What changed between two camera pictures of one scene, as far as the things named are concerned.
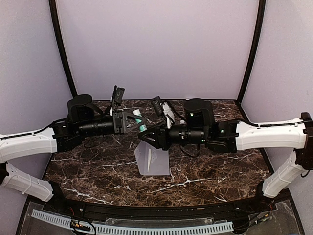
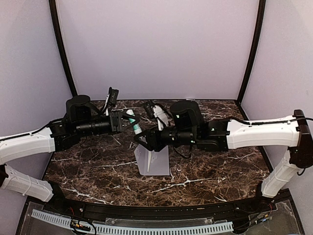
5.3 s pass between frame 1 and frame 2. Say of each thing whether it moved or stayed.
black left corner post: stayed
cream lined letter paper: stayed
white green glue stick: moved
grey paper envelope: stayed
